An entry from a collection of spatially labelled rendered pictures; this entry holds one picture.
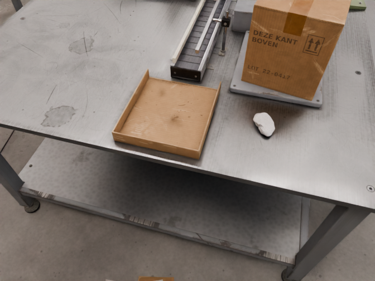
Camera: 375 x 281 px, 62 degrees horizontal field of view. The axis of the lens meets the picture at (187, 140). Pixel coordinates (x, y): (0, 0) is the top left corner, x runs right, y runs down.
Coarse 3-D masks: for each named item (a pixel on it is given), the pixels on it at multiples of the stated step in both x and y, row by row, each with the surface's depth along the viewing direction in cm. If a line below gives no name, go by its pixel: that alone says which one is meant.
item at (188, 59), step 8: (208, 0) 135; (224, 0) 135; (208, 8) 130; (200, 16) 127; (208, 16) 127; (216, 16) 127; (200, 24) 123; (216, 24) 127; (192, 32) 119; (200, 32) 119; (208, 32) 119; (192, 40) 116; (208, 40) 116; (184, 48) 113; (192, 48) 113; (184, 56) 110; (192, 56) 110; (200, 56) 110; (176, 64) 107; (184, 64) 107; (192, 64) 107
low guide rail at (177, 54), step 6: (204, 0) 129; (198, 6) 125; (198, 12) 122; (192, 18) 119; (192, 24) 116; (186, 30) 114; (186, 36) 112; (180, 42) 109; (180, 48) 107; (174, 54) 105; (174, 60) 104
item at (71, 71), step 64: (64, 0) 145; (128, 0) 145; (256, 0) 145; (0, 64) 115; (64, 64) 115; (128, 64) 115; (64, 128) 95; (256, 128) 95; (320, 128) 95; (320, 192) 81
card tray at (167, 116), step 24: (144, 96) 103; (168, 96) 103; (192, 96) 103; (216, 96) 98; (120, 120) 93; (144, 120) 97; (168, 120) 97; (192, 120) 97; (144, 144) 89; (168, 144) 86; (192, 144) 91
